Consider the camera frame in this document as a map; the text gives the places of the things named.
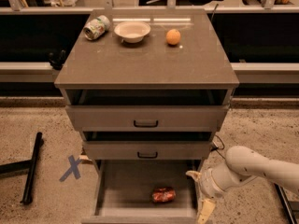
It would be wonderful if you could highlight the black cable on floor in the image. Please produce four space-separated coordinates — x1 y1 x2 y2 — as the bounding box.
210 134 227 161

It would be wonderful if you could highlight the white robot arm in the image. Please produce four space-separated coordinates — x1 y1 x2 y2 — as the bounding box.
186 146 299 224

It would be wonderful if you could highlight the orange fruit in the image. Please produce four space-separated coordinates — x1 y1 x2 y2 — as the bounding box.
166 29 181 46

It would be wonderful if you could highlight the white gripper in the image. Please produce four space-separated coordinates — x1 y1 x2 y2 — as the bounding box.
186 162 249 224

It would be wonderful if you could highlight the grey middle drawer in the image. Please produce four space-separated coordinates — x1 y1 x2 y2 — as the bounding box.
82 132 212 160

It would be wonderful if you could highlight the red coke can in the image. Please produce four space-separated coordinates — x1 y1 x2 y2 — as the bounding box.
151 187 176 203

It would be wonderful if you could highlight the black stand leg left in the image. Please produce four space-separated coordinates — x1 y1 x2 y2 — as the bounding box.
0 132 43 205

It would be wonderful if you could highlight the blue tape cross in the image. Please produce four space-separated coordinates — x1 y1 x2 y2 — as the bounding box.
59 156 81 182

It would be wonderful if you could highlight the black clamp on rail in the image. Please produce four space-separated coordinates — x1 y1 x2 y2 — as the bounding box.
49 50 66 70

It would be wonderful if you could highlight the white bowl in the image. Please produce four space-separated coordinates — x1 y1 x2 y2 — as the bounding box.
114 21 150 44

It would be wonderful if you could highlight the grey open bottom drawer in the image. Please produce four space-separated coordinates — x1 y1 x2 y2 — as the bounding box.
81 160 200 224

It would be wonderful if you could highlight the green white soda can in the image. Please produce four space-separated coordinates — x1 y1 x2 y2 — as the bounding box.
83 15 110 40

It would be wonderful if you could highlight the grey drawer cabinet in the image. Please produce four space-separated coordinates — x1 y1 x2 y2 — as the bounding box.
54 8 240 224

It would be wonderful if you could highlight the grey top drawer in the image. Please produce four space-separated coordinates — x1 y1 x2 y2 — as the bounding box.
66 90 229 132

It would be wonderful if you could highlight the black stand leg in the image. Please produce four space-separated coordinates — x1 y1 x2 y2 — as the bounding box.
275 184 299 224
0 132 43 205

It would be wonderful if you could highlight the black stand leg right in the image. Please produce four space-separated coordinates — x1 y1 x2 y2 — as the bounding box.
275 184 299 224

